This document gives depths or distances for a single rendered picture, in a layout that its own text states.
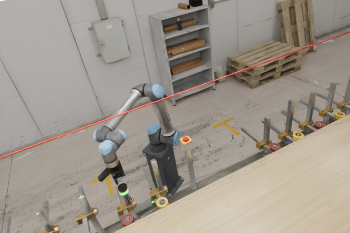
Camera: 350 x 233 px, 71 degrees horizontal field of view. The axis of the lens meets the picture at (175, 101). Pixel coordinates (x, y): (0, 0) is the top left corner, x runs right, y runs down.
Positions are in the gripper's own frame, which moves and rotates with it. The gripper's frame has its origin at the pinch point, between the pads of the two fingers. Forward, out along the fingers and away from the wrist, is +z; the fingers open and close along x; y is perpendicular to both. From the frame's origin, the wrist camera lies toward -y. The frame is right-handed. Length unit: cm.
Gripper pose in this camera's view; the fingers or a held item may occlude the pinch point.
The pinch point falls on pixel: (117, 184)
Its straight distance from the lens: 187.0
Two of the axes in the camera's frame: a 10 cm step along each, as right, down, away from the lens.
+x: -4.2, -4.2, 8.1
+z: 1.5, 8.4, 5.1
